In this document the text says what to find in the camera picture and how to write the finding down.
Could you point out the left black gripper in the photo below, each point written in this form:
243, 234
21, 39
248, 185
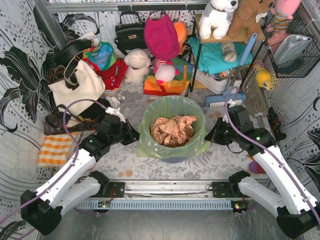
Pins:
130, 134

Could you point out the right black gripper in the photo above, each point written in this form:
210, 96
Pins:
214, 134

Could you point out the green plastic trash bag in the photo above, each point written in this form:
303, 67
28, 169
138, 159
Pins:
169, 106

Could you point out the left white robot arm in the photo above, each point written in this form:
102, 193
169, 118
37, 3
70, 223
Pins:
44, 208

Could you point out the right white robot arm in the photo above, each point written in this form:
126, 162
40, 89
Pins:
296, 210

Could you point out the blue plastic trash bin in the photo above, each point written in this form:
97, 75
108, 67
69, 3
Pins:
174, 158

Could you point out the rainbow striped bag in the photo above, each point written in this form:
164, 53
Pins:
176, 87

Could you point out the cream canvas tote bag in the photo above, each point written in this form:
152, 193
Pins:
89, 86

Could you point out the brown leather bag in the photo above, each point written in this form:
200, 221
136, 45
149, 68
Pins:
88, 120

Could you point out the magenta hanging cloth bag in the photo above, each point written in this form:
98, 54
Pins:
161, 38

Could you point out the crumpled brown paper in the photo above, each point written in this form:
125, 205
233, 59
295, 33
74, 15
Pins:
173, 132

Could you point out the colourful sock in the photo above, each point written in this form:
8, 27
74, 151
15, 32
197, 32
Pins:
255, 168

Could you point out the red folded cloth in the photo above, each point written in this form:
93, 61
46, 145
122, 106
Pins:
113, 76

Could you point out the pink plush pig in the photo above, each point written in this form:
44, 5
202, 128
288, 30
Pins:
164, 71

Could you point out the white plush lamb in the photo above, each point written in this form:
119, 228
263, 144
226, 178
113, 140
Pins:
138, 63

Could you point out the yellow plush duck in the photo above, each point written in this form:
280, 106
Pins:
262, 76

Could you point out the teal folded cloth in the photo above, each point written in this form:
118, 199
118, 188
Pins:
211, 58

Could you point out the orange checked towel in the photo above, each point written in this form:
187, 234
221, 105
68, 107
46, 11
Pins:
55, 151

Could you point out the colourful scarf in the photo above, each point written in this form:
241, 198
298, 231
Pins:
100, 57

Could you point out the black leather handbag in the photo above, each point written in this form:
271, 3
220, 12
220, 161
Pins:
130, 36

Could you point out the black curved hat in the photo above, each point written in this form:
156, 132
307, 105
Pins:
63, 56

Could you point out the orange plush toy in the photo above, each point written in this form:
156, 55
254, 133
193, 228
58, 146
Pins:
181, 31

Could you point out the brown plush bear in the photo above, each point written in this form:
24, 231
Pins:
245, 15

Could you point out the silver foil pouch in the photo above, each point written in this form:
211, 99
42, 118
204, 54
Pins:
291, 48

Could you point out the white plush dog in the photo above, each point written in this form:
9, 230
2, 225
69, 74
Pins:
216, 18

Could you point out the pink plush toy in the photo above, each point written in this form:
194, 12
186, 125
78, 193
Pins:
282, 11

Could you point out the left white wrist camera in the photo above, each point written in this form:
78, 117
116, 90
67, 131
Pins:
116, 112

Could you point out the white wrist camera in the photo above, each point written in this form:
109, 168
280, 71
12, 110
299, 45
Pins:
116, 112
231, 103

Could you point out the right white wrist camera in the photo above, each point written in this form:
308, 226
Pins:
231, 103

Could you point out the metal base rail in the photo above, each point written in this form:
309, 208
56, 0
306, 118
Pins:
164, 195

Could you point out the black wire basket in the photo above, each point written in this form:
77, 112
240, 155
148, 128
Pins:
303, 65

